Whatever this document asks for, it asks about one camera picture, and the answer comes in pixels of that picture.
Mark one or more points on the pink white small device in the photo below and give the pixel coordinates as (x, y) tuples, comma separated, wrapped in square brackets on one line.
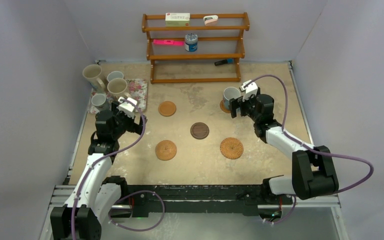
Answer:
[(210, 20)]

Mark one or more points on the black aluminium base frame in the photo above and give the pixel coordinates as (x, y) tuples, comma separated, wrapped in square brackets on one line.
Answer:
[(248, 200)]

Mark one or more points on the wooden three-tier shelf rack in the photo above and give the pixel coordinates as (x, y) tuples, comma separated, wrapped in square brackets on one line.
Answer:
[(238, 54)]

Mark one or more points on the tall cream mug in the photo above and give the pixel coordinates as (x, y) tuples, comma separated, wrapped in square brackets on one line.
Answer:
[(94, 74)]

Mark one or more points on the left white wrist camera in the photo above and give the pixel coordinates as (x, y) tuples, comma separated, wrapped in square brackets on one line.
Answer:
[(127, 106)]

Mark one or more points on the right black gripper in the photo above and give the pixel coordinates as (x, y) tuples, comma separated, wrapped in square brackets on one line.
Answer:
[(238, 103)]

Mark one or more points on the smooth wooden coaster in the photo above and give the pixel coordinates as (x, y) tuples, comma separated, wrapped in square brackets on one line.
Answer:
[(223, 108), (167, 108)]

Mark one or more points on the blue mug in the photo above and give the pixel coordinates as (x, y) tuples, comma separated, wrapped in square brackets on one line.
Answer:
[(228, 94)]

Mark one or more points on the woven rattan coaster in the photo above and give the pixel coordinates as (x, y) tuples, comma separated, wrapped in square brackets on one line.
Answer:
[(231, 148), (165, 150)]

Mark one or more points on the black blue marker pen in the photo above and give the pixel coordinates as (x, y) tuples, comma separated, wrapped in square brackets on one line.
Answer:
[(224, 62)]

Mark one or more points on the small grey white mug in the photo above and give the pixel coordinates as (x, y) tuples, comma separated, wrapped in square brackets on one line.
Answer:
[(99, 102)]

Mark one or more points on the blue white lidded jar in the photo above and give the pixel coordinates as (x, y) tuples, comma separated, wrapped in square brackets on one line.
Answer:
[(191, 42)]

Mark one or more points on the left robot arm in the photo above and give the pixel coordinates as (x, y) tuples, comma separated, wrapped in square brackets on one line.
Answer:
[(92, 179)]

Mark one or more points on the cream mug with plant print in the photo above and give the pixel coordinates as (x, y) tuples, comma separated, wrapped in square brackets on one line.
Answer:
[(118, 88)]

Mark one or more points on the dark brown wooden coaster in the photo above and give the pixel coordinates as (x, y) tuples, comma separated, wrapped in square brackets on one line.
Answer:
[(199, 130)]

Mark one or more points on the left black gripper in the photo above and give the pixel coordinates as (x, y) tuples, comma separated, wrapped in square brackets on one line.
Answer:
[(136, 128)]

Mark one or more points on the white green cardboard box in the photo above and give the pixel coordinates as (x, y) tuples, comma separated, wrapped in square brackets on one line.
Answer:
[(177, 19)]

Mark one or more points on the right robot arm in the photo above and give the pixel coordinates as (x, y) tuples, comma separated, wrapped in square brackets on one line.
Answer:
[(313, 173)]

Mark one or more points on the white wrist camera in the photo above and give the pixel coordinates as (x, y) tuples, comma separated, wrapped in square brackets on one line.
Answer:
[(127, 106), (249, 88)]

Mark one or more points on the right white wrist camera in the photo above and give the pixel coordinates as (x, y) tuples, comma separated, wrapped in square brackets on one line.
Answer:
[(249, 88)]

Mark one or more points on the floral pattern tray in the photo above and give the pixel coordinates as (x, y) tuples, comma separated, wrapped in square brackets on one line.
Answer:
[(136, 87)]

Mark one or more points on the pink highlighter marker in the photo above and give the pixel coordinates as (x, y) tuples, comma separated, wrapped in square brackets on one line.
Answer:
[(167, 42)]

